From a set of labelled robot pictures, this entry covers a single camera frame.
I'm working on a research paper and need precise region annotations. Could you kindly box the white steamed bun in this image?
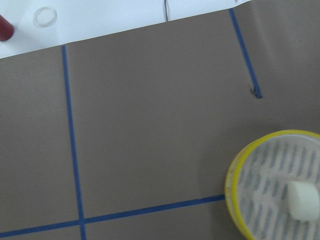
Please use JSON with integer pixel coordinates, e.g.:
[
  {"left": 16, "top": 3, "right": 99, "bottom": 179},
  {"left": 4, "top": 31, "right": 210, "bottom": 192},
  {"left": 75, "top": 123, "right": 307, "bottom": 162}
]
[{"left": 287, "top": 181, "right": 320, "bottom": 222}]

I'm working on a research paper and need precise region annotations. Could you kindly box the blue tape strip bottom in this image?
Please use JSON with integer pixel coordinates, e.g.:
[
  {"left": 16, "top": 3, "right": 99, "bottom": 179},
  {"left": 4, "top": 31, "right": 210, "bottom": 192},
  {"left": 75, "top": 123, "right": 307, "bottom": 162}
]
[{"left": 0, "top": 194, "right": 226, "bottom": 238}]

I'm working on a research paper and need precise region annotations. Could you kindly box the blue tape strip left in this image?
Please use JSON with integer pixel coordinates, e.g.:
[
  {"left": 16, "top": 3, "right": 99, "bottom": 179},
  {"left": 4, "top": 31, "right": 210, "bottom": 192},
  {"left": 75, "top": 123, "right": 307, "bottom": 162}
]
[{"left": 61, "top": 45, "right": 87, "bottom": 240}]

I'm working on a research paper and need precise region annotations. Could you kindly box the yellow bamboo steamer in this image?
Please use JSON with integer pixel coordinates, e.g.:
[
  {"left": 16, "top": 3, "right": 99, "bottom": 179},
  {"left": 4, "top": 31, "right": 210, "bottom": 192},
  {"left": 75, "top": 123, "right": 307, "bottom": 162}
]
[{"left": 224, "top": 129, "right": 320, "bottom": 240}]

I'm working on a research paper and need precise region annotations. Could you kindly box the red bottle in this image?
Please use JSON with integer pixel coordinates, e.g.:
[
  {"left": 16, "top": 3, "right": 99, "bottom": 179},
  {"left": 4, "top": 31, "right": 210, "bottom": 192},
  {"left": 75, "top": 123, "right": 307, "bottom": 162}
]
[{"left": 0, "top": 15, "right": 15, "bottom": 42}]

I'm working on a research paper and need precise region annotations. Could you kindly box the thin black table cable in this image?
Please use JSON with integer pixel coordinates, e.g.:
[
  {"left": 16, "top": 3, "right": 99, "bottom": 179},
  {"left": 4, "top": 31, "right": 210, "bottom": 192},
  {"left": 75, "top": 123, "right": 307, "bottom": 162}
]
[{"left": 163, "top": 0, "right": 171, "bottom": 22}]

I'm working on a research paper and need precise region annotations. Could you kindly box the short blue tape strip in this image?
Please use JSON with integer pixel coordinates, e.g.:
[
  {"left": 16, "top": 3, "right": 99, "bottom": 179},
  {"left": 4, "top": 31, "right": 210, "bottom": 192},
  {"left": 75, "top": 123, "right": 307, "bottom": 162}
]
[{"left": 228, "top": 8, "right": 263, "bottom": 99}]

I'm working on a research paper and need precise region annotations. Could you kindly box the clear plastic ring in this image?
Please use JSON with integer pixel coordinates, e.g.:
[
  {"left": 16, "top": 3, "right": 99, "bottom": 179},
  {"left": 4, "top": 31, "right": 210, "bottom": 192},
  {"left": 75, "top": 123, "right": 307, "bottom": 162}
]
[{"left": 32, "top": 6, "right": 58, "bottom": 28}]

